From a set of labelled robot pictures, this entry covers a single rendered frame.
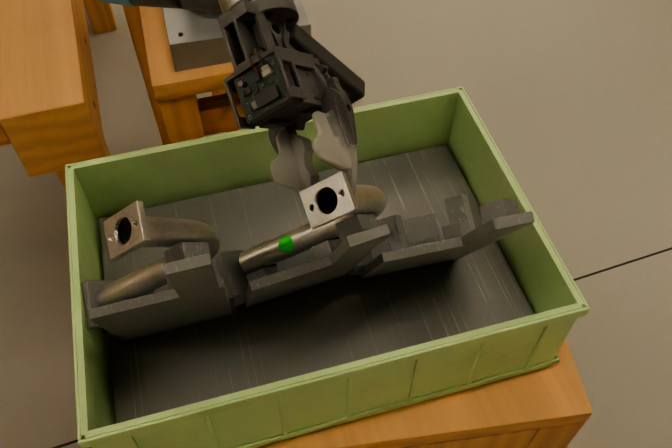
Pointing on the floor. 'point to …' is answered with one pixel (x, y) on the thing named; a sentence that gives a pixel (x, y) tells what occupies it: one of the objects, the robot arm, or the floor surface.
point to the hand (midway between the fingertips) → (336, 196)
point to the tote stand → (473, 416)
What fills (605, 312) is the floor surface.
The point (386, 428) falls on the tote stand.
